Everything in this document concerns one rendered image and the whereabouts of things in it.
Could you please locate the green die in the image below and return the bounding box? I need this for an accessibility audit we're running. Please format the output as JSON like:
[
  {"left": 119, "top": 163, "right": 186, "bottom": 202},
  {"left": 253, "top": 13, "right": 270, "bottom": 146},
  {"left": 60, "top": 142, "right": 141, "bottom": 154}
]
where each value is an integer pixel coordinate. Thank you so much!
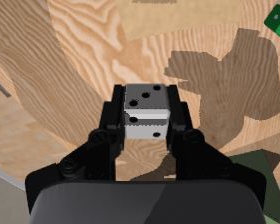
[{"left": 264, "top": 4, "right": 280, "bottom": 36}]

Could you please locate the beige flat mat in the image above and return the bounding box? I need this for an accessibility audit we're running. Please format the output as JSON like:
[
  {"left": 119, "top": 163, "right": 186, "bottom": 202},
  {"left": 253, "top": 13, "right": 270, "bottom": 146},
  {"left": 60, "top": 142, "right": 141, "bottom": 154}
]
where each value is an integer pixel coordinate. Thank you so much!
[{"left": 115, "top": 0, "right": 243, "bottom": 41}]

